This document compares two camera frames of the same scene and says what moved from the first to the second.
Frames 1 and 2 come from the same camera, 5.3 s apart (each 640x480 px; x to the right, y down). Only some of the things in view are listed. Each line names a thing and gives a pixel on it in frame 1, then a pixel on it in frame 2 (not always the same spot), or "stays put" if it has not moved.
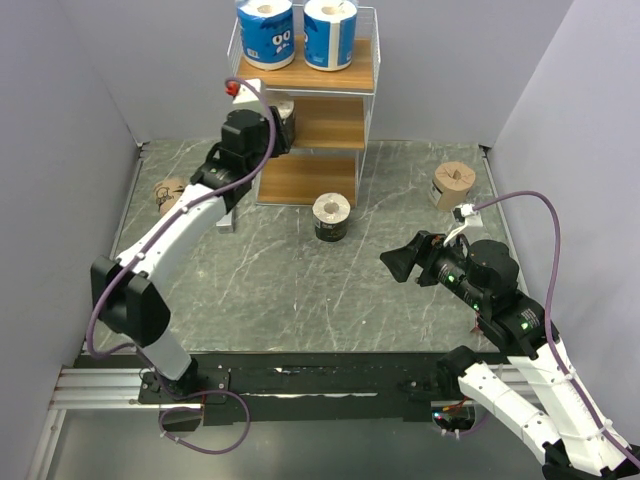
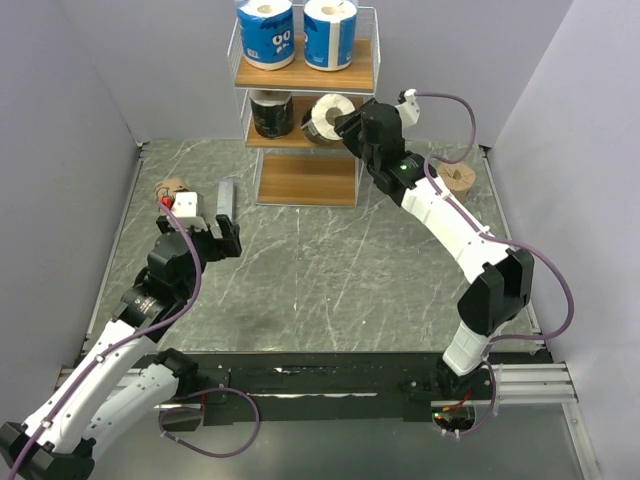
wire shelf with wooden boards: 321,170 stays put
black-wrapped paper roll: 330,212 → 318,122
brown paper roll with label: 451,185 stays put
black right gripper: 423,249 → 347,125
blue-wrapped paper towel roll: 329,34 stays put
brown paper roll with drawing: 167,192 stays put
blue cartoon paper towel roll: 267,33 stays put
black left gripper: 264,124 → 229,232
